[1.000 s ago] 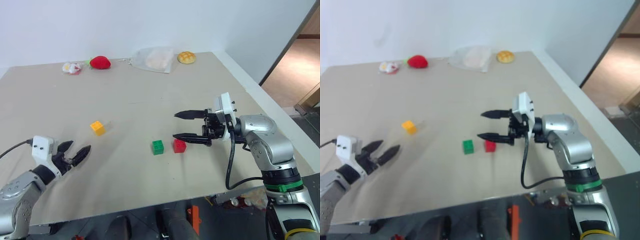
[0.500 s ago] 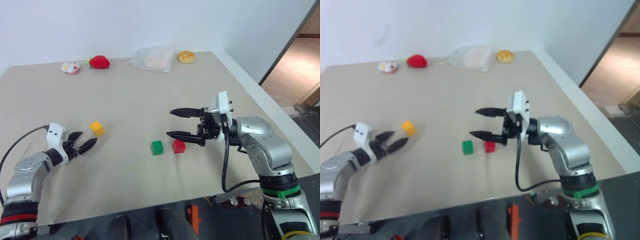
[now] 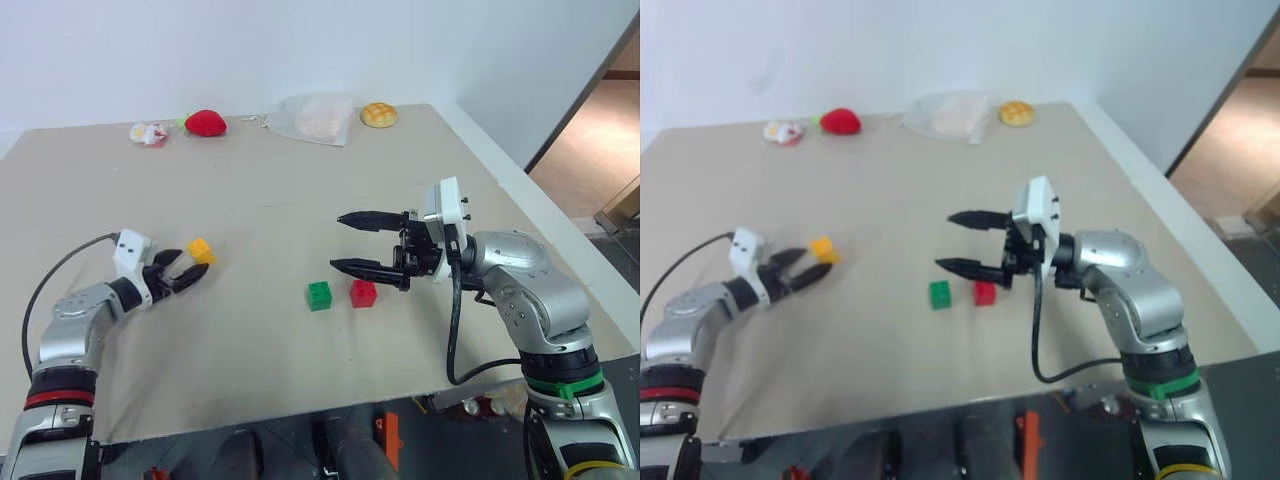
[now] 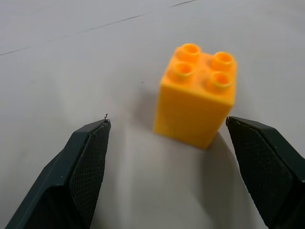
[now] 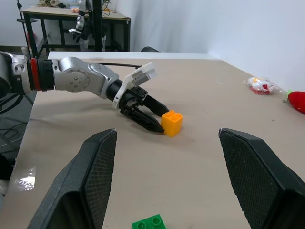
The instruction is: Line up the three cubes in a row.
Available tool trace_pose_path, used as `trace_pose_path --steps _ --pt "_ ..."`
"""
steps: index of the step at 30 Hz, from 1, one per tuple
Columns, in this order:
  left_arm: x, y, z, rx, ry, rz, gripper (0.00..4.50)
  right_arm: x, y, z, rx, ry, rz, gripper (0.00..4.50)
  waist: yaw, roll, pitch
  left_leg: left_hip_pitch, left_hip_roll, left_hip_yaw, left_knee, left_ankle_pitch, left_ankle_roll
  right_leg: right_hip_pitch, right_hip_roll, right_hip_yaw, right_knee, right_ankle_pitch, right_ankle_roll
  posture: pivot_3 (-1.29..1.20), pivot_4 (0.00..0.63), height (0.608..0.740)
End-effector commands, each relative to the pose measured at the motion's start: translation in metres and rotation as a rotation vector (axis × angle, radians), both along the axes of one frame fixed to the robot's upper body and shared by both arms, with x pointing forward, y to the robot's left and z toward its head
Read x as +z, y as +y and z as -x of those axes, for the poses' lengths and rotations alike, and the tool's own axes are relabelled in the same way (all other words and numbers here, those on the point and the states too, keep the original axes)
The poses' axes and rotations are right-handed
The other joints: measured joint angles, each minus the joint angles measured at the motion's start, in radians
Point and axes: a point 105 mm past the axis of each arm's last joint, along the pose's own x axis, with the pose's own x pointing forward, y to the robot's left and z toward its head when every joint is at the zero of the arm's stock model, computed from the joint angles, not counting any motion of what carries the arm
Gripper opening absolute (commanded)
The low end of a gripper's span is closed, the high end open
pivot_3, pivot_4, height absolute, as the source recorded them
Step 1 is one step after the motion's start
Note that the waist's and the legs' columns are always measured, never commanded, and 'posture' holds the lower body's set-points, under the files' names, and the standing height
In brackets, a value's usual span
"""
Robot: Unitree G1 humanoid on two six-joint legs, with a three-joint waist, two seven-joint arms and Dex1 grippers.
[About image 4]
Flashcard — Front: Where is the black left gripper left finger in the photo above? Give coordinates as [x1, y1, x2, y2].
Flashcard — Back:
[4, 118, 112, 229]

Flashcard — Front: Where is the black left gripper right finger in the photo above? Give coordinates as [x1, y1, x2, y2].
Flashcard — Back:
[225, 116, 305, 229]

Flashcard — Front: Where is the orange studded building block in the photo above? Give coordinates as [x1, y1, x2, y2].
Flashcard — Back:
[152, 43, 238, 150]

